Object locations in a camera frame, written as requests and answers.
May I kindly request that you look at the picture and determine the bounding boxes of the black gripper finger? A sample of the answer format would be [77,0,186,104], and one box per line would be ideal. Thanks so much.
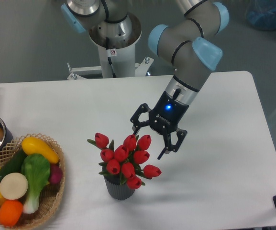
[130,103,154,136]
[157,127,188,160]

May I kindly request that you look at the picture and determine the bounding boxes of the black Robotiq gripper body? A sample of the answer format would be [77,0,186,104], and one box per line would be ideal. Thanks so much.
[149,92,189,135]

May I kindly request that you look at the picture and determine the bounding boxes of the red tulip bouquet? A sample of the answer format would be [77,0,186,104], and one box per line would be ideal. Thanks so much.
[87,133,162,190]

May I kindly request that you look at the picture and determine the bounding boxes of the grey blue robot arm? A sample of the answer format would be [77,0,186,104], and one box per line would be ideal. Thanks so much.
[61,0,229,154]

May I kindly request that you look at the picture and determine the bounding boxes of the dark grey ribbed vase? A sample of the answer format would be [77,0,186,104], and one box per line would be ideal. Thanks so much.
[104,176,135,200]

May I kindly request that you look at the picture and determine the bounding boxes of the purple toy radish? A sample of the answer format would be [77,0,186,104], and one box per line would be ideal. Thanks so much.
[48,164,63,184]

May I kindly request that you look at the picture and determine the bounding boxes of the yellow toy squash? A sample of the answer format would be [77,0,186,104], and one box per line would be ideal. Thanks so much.
[21,137,59,164]

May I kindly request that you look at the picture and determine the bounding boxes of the green toy bok choy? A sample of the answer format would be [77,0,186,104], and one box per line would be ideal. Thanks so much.
[21,153,50,214]

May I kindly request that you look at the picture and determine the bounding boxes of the green toy cucumber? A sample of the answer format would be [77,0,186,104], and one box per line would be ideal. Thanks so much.
[0,148,27,182]

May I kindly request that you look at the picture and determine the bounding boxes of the woven wicker basket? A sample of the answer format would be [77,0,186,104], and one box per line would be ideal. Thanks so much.
[0,134,66,230]

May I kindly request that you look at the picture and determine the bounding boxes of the blue plastic bag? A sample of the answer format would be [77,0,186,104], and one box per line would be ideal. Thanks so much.
[245,0,276,31]

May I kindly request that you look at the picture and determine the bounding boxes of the white round toy slice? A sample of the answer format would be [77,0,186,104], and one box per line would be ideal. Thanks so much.
[0,172,28,200]

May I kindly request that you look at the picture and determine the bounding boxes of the orange toy fruit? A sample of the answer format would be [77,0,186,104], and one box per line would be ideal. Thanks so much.
[0,200,23,227]

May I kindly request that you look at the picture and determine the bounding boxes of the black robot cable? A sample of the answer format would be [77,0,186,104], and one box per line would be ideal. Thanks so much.
[105,37,117,78]

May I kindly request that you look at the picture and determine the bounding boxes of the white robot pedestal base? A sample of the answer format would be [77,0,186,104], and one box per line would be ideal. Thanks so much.
[67,12,154,80]

